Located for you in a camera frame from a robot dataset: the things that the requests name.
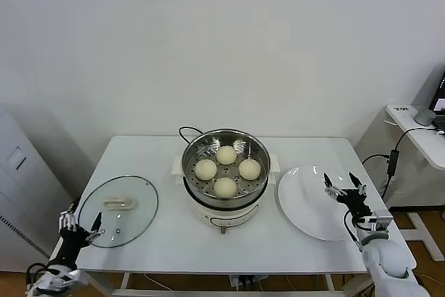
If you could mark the white table frame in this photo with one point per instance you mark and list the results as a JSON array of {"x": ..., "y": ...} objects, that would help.
[{"x": 124, "y": 280}]

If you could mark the dark laptop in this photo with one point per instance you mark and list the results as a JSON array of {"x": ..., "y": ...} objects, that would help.
[{"x": 438, "y": 102}]

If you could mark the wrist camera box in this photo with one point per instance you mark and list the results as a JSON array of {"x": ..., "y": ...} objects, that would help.
[
  {"x": 382, "y": 222},
  {"x": 71, "y": 276}
]

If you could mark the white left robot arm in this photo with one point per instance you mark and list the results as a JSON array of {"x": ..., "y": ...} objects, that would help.
[{"x": 38, "y": 287}]

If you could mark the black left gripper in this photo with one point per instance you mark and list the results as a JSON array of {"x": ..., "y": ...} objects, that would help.
[{"x": 71, "y": 241}]

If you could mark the white steamed baozi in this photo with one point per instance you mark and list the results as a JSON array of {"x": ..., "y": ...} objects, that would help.
[
  {"x": 249, "y": 169},
  {"x": 225, "y": 187},
  {"x": 206, "y": 169},
  {"x": 226, "y": 155}
]

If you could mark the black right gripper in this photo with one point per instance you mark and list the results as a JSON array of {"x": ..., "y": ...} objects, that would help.
[{"x": 356, "y": 204}]

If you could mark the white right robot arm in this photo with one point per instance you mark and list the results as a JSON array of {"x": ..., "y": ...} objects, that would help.
[{"x": 386, "y": 265}]

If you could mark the white round plate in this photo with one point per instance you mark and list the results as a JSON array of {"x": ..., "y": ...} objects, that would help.
[{"x": 306, "y": 206}]

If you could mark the white power strip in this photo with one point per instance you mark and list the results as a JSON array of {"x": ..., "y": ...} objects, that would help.
[{"x": 243, "y": 280}]

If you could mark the perforated steel steamer basket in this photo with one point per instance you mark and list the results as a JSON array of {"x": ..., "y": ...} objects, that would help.
[{"x": 250, "y": 189}]

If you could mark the white cabinet unit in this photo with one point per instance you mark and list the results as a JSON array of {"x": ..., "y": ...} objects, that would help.
[{"x": 21, "y": 189}]

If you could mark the grey round desk gadget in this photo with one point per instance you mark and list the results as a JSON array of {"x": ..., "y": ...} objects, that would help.
[{"x": 425, "y": 116}]

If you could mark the white side desk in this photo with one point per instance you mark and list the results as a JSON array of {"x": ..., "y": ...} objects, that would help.
[{"x": 420, "y": 140}]

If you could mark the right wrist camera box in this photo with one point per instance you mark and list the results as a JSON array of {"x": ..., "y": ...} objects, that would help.
[{"x": 382, "y": 222}]

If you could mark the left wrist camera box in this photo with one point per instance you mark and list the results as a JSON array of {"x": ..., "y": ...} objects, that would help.
[{"x": 71, "y": 276}]

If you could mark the white electric cooker base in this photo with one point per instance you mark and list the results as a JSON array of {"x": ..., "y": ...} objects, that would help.
[{"x": 226, "y": 215}]

